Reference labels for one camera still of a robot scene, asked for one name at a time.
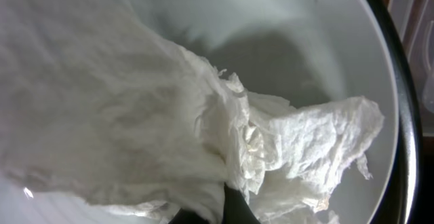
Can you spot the grey round plate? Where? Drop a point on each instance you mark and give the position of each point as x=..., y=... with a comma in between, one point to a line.
x=309, y=52

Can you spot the round black tray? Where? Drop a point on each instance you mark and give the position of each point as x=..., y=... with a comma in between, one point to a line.
x=410, y=128

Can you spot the white paper napkin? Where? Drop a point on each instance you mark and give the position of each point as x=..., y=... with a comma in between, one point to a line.
x=95, y=104

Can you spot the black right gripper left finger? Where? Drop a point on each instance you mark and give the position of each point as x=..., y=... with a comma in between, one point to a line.
x=187, y=217

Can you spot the clear plastic bin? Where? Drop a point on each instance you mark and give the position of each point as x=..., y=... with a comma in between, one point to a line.
x=413, y=20

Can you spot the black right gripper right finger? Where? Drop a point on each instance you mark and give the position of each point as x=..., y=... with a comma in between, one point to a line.
x=236, y=210

